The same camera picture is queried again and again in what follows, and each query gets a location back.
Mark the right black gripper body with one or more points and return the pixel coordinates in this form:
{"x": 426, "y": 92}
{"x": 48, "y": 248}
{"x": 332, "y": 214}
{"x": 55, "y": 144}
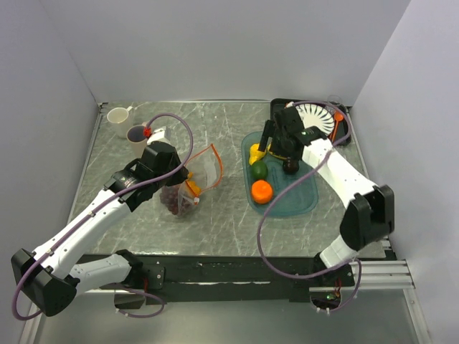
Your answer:
{"x": 279, "y": 147}

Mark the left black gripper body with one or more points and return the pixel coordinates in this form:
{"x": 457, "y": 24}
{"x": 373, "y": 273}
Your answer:
{"x": 177, "y": 178}

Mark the purple grape bunch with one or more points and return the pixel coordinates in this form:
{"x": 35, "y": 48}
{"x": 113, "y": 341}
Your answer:
{"x": 176, "y": 199}

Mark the clear zip top bag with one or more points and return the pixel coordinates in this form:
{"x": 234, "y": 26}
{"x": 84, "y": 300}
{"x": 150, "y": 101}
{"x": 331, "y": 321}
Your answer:
{"x": 207, "y": 168}

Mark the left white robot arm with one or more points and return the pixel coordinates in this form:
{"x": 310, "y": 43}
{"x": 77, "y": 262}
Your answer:
{"x": 51, "y": 276}

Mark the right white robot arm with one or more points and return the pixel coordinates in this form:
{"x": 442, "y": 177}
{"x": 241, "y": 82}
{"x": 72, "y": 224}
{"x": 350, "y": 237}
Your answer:
{"x": 369, "y": 208}

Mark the black serving tray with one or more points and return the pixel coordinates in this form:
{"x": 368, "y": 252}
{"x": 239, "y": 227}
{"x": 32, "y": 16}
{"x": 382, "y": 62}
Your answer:
{"x": 278, "y": 104}

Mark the yellow pear-shaped gourd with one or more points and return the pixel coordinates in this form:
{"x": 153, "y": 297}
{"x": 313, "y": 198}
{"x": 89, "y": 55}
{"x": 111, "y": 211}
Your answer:
{"x": 255, "y": 154}

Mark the striped white plate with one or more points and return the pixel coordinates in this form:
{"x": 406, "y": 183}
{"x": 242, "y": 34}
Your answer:
{"x": 314, "y": 115}

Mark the beige mug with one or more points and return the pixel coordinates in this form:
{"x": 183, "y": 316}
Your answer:
{"x": 138, "y": 136}

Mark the green lime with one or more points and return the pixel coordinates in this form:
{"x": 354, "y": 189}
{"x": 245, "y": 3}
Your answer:
{"x": 259, "y": 170}

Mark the orange plastic spoon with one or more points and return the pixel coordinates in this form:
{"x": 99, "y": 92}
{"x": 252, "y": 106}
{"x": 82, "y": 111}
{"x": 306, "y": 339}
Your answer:
{"x": 338, "y": 118}

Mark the white mug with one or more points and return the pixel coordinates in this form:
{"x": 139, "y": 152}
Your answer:
{"x": 121, "y": 120}

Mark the clear drinking glass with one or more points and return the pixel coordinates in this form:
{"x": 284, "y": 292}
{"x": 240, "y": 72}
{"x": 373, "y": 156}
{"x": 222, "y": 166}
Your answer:
{"x": 334, "y": 100}

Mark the orange mandarin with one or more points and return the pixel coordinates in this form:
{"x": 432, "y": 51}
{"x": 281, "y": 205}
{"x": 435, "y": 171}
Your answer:
{"x": 261, "y": 192}

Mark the teal plastic tray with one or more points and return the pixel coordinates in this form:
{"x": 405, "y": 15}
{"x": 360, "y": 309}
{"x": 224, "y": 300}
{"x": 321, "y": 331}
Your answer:
{"x": 301, "y": 200}

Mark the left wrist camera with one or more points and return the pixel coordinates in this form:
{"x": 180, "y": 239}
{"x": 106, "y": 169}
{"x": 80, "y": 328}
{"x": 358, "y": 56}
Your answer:
{"x": 161, "y": 134}

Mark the black base frame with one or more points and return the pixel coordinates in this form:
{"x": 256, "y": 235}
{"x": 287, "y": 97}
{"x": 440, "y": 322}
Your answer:
{"x": 179, "y": 278}

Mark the aluminium rail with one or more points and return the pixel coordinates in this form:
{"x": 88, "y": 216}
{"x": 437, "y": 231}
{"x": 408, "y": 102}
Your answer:
{"x": 375, "y": 275}

